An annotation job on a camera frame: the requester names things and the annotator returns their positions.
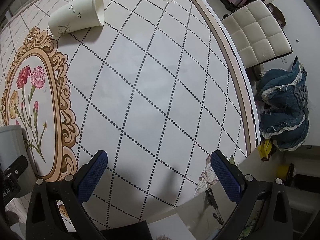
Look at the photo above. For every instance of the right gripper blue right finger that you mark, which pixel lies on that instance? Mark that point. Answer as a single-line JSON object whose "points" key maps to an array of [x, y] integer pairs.
{"points": [[230, 177]]}

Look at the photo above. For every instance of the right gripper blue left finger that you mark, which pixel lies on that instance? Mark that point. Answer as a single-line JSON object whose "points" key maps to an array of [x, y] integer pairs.
{"points": [[90, 174]]}

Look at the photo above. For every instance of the white paper cup lying right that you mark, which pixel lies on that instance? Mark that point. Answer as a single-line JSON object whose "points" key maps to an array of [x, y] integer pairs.
{"points": [[77, 15]]}

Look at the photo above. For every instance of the blue crumpled blanket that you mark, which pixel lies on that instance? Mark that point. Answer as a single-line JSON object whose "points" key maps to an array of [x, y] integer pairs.
{"points": [[285, 115]]}

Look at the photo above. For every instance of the floral diamond pattern tablecloth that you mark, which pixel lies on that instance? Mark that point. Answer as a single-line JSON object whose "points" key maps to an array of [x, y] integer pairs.
{"points": [[159, 87]]}

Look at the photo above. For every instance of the white padded chair right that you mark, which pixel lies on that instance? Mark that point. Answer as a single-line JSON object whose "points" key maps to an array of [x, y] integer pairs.
{"points": [[256, 34]]}

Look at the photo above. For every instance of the dark wooden chair right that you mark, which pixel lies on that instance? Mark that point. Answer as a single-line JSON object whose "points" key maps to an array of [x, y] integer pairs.
{"points": [[278, 15]]}

